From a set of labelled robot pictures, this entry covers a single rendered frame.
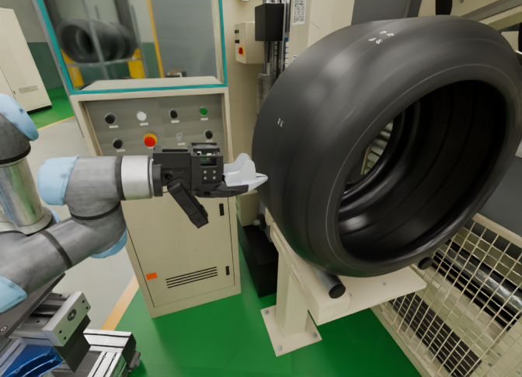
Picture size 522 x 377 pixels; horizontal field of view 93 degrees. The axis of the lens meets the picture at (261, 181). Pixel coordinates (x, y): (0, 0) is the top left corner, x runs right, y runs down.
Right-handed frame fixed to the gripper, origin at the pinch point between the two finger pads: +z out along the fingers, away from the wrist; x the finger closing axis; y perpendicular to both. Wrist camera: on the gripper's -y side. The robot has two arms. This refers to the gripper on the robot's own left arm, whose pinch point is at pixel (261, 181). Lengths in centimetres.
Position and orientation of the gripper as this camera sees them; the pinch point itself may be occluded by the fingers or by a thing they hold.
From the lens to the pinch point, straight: 50.5
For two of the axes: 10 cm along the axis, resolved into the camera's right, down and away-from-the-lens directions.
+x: -3.1, -4.6, 8.3
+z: 9.4, -0.5, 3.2
